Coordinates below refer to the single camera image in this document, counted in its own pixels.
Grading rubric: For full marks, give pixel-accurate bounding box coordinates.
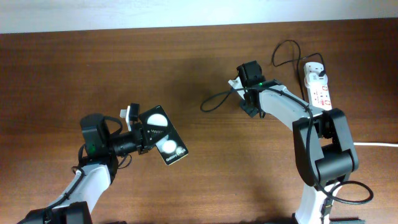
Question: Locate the black smartphone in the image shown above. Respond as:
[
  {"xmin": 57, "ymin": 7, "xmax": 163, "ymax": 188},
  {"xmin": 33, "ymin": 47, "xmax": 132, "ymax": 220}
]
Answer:
[{"xmin": 139, "ymin": 105, "xmax": 188, "ymax": 166}]

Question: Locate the black USB charging cable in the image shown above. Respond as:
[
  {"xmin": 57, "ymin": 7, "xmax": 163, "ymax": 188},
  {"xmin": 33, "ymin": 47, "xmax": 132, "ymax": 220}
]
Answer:
[{"xmin": 271, "ymin": 39, "xmax": 327, "ymax": 102}]

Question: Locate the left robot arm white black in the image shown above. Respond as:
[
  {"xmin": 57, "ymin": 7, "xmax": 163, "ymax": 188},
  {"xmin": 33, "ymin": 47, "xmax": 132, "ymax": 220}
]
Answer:
[{"xmin": 21, "ymin": 111, "xmax": 174, "ymax": 223}]

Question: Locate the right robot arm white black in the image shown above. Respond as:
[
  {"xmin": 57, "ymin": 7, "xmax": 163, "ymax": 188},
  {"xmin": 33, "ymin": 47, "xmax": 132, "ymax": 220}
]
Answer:
[{"xmin": 229, "ymin": 61, "xmax": 359, "ymax": 223}]

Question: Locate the white USB charger adapter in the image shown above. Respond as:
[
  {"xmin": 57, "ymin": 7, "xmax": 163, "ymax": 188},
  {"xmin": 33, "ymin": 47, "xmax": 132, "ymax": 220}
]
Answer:
[{"xmin": 303, "ymin": 62, "xmax": 328, "ymax": 88}]

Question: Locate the white power strip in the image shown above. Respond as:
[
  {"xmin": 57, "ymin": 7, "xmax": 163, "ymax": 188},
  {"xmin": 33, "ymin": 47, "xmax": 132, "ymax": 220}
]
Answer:
[{"xmin": 303, "ymin": 61, "xmax": 333, "ymax": 111}]

